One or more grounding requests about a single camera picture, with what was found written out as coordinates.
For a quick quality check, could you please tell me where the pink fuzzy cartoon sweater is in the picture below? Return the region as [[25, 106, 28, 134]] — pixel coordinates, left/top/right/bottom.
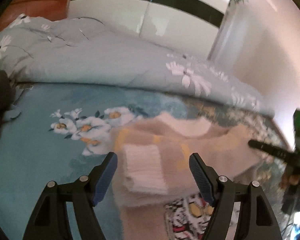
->
[[111, 112, 261, 239]]

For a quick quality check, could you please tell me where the blue floral bed blanket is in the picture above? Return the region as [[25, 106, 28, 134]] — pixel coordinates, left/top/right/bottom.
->
[[0, 83, 293, 239]]

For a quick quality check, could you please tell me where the grey daisy quilt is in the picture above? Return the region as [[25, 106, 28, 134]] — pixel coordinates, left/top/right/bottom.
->
[[0, 14, 275, 117]]

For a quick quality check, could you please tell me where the white wardrobe with black stripe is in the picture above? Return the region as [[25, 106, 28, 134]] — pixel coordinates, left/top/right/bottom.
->
[[69, 0, 230, 59]]

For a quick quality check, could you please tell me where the red wooden headboard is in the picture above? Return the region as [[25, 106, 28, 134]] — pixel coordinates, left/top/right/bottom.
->
[[0, 0, 68, 31]]

